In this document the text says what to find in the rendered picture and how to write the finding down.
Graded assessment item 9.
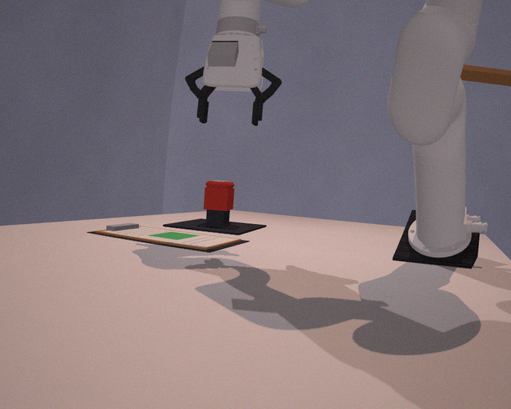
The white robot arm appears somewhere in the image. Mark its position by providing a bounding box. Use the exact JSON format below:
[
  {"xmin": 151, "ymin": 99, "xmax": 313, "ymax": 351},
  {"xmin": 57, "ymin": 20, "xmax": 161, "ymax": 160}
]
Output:
[{"xmin": 216, "ymin": 0, "xmax": 487, "ymax": 257}]

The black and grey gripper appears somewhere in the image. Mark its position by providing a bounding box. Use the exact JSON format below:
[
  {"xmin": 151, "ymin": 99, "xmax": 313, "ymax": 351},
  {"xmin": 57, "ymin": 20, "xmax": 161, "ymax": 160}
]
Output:
[{"xmin": 185, "ymin": 30, "xmax": 282, "ymax": 126}]

